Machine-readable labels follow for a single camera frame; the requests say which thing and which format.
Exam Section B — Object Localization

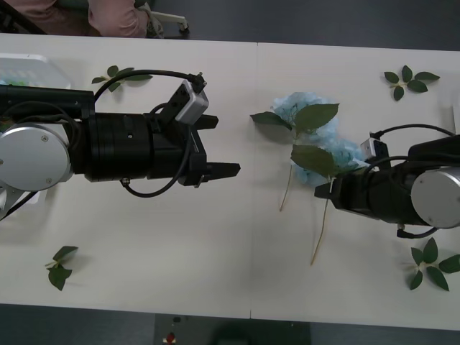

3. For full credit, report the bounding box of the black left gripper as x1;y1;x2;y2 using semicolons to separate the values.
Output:
147;111;241;189

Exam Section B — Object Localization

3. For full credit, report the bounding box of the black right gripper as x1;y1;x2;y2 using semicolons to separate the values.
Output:
314;168;378;216

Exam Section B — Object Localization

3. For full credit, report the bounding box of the pale blue flower with stem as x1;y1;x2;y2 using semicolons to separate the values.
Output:
0;70;40;87
250;91;341;212
290;138;367;267

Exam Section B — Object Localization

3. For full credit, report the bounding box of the loose green leaf twig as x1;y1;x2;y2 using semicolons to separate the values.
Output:
45;245;79;292
91;65;154;93
383;64;441;102
410;236;460;292

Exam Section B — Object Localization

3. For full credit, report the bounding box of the white chair base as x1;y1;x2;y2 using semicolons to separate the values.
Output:
134;0;190;39

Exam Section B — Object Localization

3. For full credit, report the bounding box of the person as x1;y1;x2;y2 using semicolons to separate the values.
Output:
0;0;148;37

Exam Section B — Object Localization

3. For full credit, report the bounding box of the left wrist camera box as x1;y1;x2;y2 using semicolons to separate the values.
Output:
175;79;210;124

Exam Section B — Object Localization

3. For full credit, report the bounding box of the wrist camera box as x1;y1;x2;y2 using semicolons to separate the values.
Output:
360;135;390;159
175;79;210;124

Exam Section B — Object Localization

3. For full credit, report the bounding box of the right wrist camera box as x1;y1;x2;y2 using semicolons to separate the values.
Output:
360;135;390;159

